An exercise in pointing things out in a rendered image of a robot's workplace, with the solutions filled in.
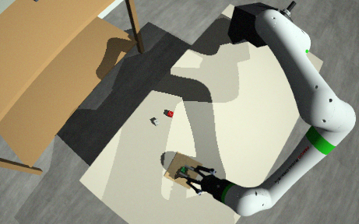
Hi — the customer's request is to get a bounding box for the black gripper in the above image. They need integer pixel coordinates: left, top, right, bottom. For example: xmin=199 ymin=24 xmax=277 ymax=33
xmin=180 ymin=165 xmax=220 ymax=195

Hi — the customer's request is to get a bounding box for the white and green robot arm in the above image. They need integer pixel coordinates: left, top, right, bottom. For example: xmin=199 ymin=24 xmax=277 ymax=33
xmin=213 ymin=1 xmax=356 ymax=216

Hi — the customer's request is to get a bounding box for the tan flat mat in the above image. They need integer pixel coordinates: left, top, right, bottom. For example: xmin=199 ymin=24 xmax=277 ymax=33
xmin=164 ymin=152 xmax=203 ymax=190

